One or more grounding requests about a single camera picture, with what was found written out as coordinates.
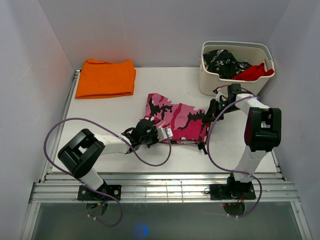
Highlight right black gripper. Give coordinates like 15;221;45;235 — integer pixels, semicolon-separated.
201;98;240;123

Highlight pink camouflage trousers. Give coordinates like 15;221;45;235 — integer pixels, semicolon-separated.
145;93;211;154

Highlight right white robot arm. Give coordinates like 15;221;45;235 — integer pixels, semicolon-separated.
204;83;282;201

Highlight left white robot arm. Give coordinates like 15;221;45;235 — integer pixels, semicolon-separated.
57;119;160;200

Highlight red trousers in basket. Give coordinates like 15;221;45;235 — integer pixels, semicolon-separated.
232;63;275;82

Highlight black white patterned trousers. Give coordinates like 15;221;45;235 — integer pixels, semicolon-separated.
202;49;252;80

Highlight folded orange trousers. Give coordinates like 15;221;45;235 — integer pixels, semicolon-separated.
75;58;136;99

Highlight cream plastic laundry basket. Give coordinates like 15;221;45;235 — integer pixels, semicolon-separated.
198;41;275;96

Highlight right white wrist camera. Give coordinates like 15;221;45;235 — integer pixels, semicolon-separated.
212;87;227;103

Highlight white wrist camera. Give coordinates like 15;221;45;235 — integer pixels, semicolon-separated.
156;124;173;142
212;87;227;103

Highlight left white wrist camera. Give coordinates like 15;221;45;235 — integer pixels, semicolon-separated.
156;124;173;142

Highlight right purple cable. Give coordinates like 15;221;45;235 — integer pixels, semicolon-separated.
203;84;263;218

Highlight purple cable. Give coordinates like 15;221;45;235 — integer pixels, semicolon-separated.
43;117;173;228
203;84;263;218

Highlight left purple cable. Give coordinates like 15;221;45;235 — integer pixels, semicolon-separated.
43;117;173;228

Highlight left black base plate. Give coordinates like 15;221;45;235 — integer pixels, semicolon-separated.
77;184;122;201

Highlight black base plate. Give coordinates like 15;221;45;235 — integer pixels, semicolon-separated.
77;184;122;201
209;182;256;200

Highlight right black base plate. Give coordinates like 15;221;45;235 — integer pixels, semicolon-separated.
209;182;256;200

